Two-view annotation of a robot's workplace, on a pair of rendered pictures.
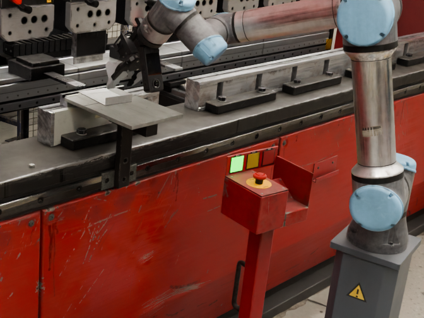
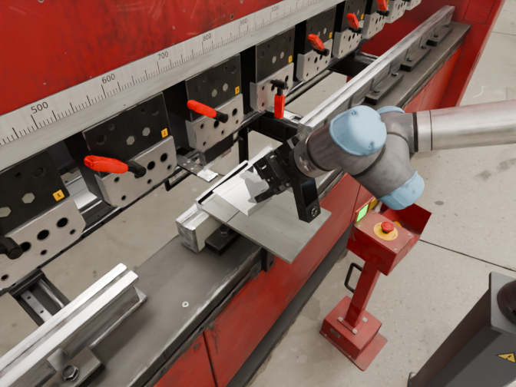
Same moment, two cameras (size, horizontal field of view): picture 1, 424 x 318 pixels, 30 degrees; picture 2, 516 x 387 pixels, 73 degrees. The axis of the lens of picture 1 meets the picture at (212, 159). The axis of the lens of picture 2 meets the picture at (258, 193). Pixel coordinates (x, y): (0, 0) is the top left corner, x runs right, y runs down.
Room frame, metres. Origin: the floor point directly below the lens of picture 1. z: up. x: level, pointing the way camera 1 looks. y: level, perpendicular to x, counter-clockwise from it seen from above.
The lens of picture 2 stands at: (1.37, 0.29, 1.62)
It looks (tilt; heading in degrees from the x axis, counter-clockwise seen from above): 44 degrees down; 357
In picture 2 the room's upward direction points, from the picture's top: straight up
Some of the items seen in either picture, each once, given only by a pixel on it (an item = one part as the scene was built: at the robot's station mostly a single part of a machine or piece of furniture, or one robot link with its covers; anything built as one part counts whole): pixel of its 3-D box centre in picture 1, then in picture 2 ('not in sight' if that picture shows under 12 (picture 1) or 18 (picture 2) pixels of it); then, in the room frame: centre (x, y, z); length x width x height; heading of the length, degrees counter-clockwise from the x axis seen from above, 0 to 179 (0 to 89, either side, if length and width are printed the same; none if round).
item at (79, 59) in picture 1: (88, 45); (216, 145); (2.06, 0.36, 1.13); 0.10 x 0.02 x 0.10; 140
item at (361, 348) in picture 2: not in sight; (355, 330); (2.08, -0.19, 0.06); 0.25 x 0.20 x 0.12; 41
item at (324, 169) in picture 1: (326, 168); not in sight; (2.74, -0.43, 0.58); 0.15 x 0.02 x 0.07; 140
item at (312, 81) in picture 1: (312, 83); (384, 87); (2.79, -0.34, 0.89); 0.30 x 0.05 x 0.03; 140
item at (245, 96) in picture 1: (241, 100); not in sight; (2.48, -0.08, 0.89); 0.30 x 0.05 x 0.03; 140
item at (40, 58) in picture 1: (52, 72); (179, 157); (2.17, 0.48, 1.01); 0.26 x 0.12 x 0.05; 50
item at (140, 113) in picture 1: (123, 107); (266, 211); (1.96, 0.24, 1.00); 0.26 x 0.18 x 0.01; 50
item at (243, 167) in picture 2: (93, 94); (226, 184); (2.07, 0.34, 0.98); 0.20 x 0.03 x 0.03; 140
